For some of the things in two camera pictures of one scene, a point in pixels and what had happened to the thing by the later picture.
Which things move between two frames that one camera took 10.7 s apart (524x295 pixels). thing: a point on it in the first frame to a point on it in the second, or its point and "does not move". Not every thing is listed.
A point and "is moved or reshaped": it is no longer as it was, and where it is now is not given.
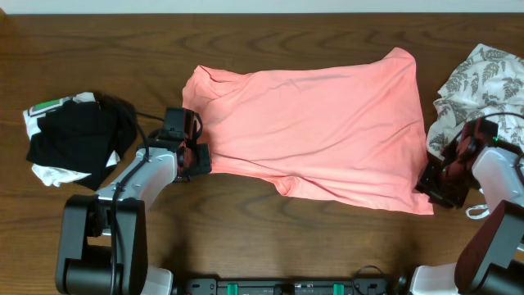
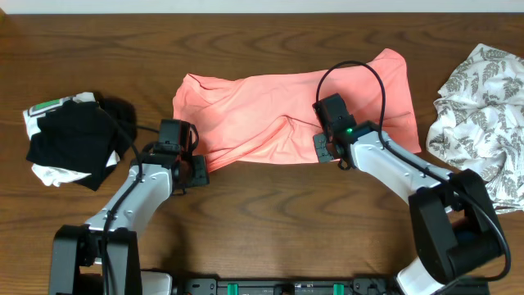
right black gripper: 426,183 to 322,155
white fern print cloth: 487,83 does not move
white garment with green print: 51,176 does not move
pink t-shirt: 350,133 is moved or reshaped
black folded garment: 83,137 does not move
